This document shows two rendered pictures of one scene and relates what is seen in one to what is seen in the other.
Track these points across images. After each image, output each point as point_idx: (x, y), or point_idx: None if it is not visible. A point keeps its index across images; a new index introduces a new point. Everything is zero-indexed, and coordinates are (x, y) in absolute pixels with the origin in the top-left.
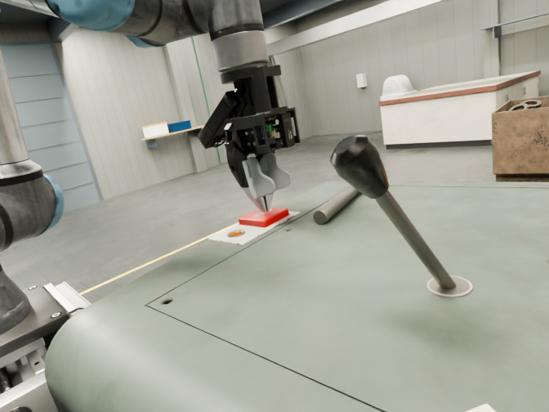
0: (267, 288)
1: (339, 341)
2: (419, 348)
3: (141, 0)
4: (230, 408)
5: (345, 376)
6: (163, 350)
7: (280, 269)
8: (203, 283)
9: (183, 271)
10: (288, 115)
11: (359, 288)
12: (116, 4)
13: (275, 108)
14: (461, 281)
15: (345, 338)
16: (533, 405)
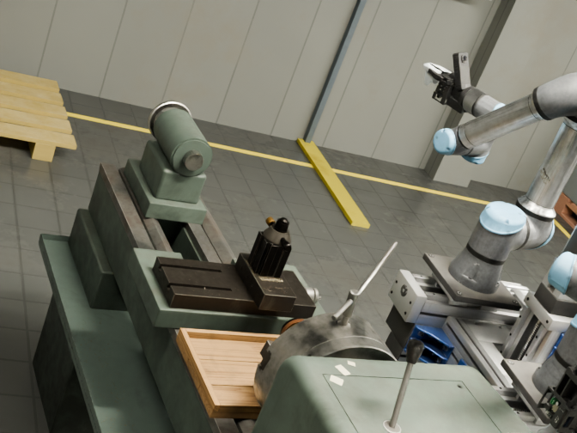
0: (440, 405)
1: (387, 391)
2: (368, 396)
3: (573, 292)
4: (379, 363)
5: (371, 381)
6: (420, 368)
7: (456, 418)
8: (467, 399)
9: (488, 403)
10: (563, 409)
11: (414, 416)
12: (555, 284)
13: (558, 393)
14: (391, 429)
15: (387, 393)
16: (335, 389)
